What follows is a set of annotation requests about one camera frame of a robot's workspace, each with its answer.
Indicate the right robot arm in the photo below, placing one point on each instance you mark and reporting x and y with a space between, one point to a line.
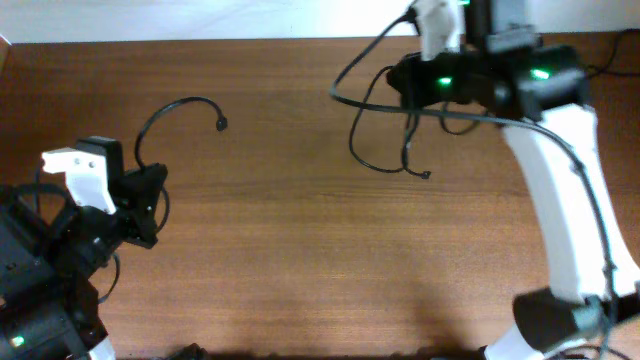
486 52

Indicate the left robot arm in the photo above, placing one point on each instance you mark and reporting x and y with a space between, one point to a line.
54 238

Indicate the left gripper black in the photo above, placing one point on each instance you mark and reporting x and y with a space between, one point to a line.
145 203

